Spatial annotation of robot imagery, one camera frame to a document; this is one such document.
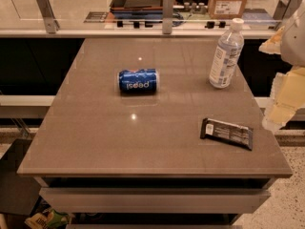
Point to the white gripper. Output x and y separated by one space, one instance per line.
294 43

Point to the brown cardboard box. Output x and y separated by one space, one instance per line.
226 9

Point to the metal railing bracket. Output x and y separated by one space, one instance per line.
167 17
50 22
283 11

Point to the green snack bag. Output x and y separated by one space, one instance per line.
48 219

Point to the black snack bar wrapper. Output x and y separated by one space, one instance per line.
226 132

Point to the middle metal railing bracket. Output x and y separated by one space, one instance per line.
167 17

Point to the blue pepsi can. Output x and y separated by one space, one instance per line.
138 81

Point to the right metal railing bracket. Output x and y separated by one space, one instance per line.
283 11

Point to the clear plastic water bottle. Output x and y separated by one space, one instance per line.
226 55

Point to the grey table drawer front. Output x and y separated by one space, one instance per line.
145 200

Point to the left metal railing bracket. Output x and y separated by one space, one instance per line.
50 22

